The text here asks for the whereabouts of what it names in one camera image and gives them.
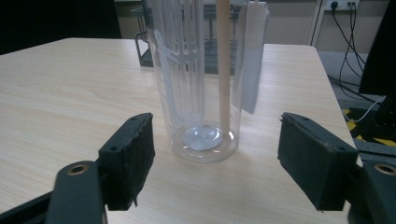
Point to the yellow black floor tape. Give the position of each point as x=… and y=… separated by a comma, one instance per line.
x=351, y=125

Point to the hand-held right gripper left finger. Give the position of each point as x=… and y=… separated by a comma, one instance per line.
x=127, y=161

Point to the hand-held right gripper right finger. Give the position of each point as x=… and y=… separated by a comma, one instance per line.
x=314, y=161

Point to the pale wooden stick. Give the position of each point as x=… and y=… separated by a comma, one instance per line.
x=223, y=77

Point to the clear plastic cup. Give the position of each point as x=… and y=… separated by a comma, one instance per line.
x=206, y=155

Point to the clear plastic fork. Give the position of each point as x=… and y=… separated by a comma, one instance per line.
x=190, y=71

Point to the clear plastic spoon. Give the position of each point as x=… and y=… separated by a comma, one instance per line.
x=166, y=71

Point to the black curtain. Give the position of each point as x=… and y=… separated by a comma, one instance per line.
x=56, y=18

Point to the white wall socket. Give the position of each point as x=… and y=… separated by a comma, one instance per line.
x=342, y=4

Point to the black stand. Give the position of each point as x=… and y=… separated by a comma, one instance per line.
x=381, y=56

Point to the white paper packet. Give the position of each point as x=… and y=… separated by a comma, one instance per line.
x=252, y=68

